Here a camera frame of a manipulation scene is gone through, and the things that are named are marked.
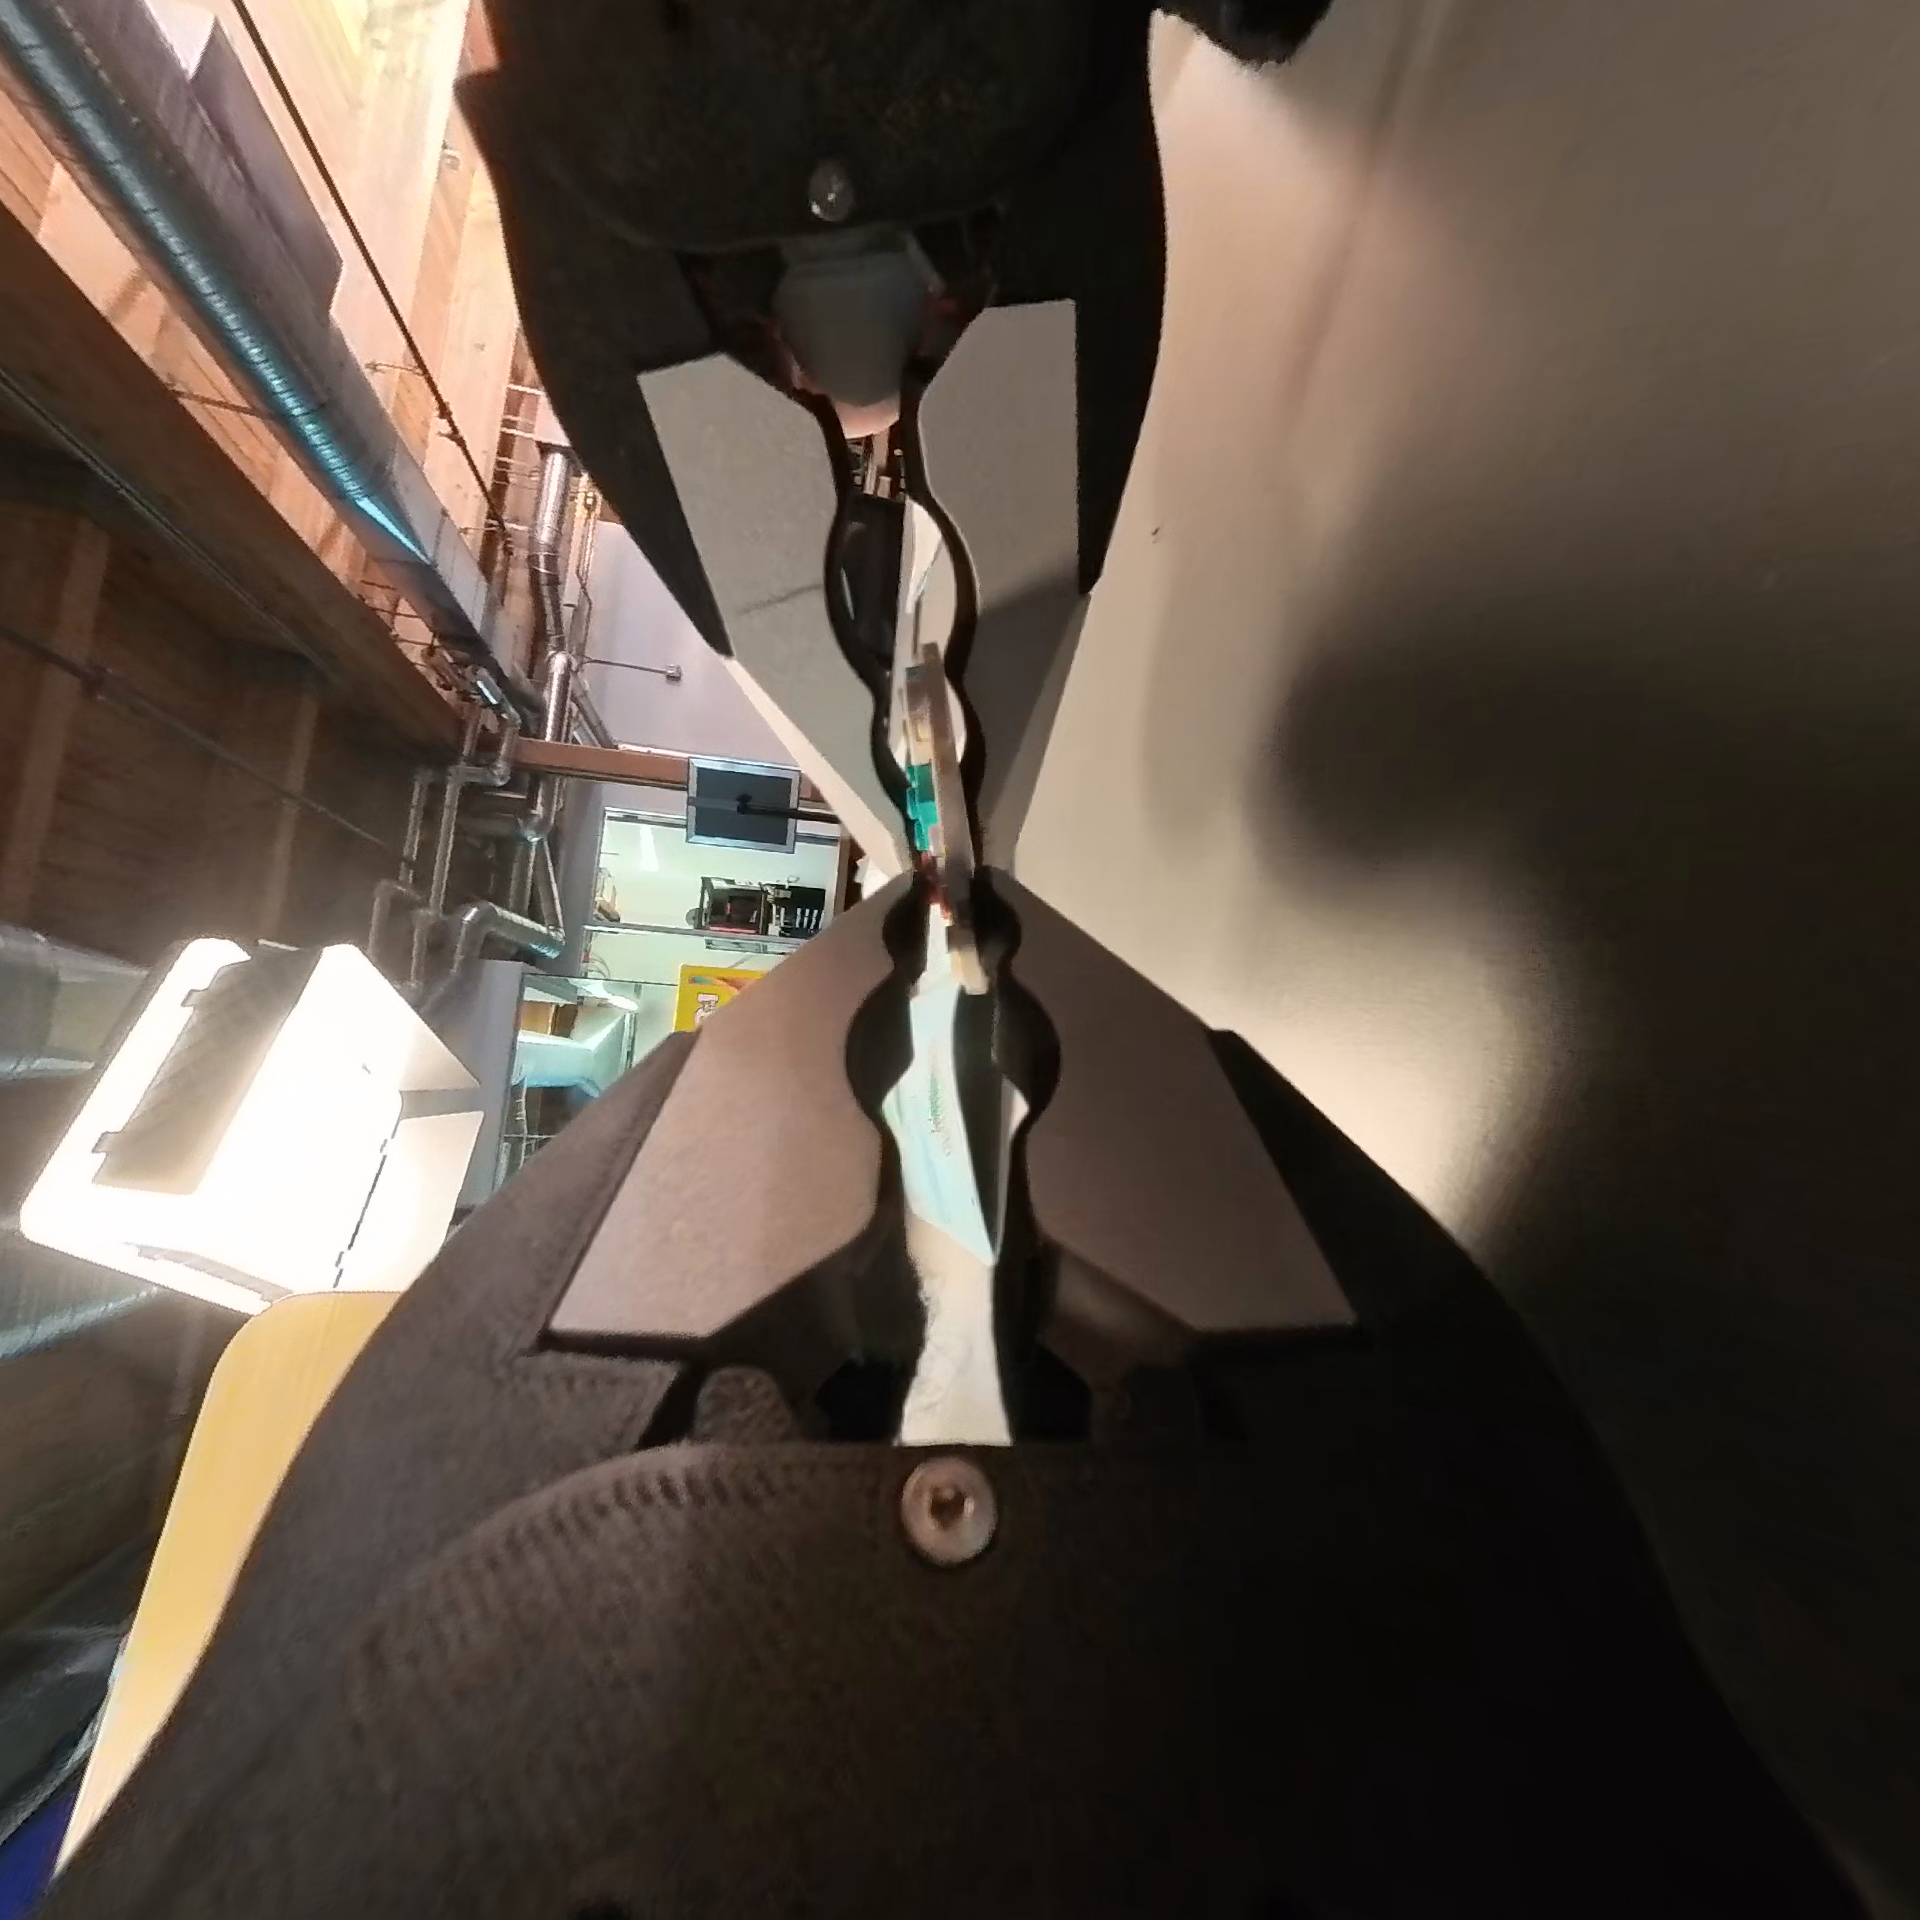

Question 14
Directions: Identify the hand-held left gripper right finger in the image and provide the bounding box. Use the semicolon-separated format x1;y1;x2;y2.
959;866;1362;1340

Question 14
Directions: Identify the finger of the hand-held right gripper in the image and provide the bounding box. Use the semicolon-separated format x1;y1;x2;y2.
633;351;921;890
902;297;1091;890

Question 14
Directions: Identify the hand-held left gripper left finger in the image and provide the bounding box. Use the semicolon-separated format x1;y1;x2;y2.
544;873;942;1347

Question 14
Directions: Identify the yellow poster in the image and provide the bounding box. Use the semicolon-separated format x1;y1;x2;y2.
675;961;770;1041

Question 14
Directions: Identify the light blue instruction booklet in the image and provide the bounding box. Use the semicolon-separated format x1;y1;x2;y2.
878;983;1025;1279

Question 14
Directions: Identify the hanging monitor screen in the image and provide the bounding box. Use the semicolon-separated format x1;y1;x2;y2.
687;758;807;858

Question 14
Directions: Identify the white ceiling light fixture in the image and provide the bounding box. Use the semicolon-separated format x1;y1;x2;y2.
18;936;484;1320

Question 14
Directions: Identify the yellow board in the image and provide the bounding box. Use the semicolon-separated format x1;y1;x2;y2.
58;1290;406;1883

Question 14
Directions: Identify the silver vertical duct pipe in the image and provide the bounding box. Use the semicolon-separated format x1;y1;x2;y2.
526;449;590;752

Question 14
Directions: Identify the silver corrugated ventilation duct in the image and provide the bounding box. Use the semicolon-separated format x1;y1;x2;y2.
0;0;459;566

